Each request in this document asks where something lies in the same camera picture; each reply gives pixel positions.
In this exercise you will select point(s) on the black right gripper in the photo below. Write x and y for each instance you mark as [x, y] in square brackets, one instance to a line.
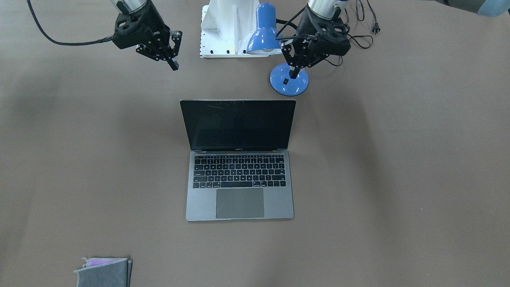
[148, 20]

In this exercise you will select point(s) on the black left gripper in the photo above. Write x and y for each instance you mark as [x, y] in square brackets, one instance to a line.
[306, 24]

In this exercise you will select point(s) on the grey laptop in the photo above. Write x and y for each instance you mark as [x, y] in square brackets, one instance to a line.
[239, 165]

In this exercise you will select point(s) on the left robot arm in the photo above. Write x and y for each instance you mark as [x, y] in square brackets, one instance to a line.
[323, 8]

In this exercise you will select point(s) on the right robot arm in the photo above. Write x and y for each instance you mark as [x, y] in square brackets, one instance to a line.
[140, 25]

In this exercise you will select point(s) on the blue desk lamp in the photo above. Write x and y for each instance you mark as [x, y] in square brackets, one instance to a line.
[263, 42]

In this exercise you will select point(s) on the grey and purple cloth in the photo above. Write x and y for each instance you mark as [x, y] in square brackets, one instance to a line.
[104, 272]

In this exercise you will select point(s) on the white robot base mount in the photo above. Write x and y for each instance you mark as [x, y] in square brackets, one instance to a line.
[226, 28]

